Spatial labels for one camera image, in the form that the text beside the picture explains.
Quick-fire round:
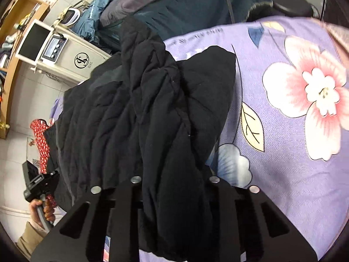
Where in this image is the black chair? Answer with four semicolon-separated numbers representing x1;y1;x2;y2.
269;0;320;18

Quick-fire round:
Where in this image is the person's left forearm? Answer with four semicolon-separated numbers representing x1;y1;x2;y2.
16;221;53;260

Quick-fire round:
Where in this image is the red patterned cloth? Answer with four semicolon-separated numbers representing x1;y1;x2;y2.
29;118;58;208

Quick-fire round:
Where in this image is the white monitor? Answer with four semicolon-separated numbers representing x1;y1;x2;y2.
15;19;54;64

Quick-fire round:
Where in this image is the white device with screen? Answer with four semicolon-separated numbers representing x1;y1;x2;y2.
41;34;68;65

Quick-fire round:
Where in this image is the wooden shelf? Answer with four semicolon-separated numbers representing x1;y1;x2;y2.
0;0;51;140

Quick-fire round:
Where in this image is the black quilted jacket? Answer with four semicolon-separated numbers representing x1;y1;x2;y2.
45;15;236;261

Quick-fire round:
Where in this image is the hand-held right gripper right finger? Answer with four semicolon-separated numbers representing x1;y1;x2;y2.
203;175;319;262

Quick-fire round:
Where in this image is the purple floral bedsheet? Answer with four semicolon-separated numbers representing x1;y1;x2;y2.
49;15;349;262

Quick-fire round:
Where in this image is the white washing machine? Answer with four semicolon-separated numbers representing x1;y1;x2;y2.
35;23;113;84

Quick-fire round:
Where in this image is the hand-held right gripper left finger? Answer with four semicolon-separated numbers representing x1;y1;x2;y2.
30;176;145;262

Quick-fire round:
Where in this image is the person's left hand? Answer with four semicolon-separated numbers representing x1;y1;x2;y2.
29;196;56;228

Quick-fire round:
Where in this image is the white small appliance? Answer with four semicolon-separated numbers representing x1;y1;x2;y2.
57;7;83;27

